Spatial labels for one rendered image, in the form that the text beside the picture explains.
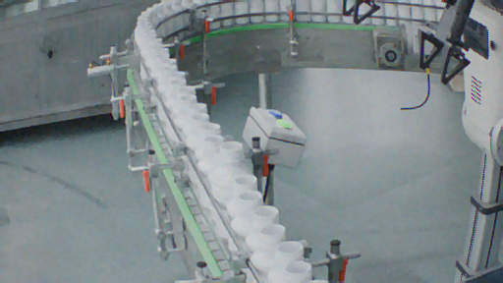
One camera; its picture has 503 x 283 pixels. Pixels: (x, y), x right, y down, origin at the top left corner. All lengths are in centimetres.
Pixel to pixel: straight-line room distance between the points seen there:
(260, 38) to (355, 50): 36
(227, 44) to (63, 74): 191
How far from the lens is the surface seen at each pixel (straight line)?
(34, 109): 473
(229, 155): 133
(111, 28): 463
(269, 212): 121
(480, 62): 177
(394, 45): 291
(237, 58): 298
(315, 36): 301
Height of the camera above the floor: 170
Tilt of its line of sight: 22 degrees down
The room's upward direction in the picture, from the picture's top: 2 degrees counter-clockwise
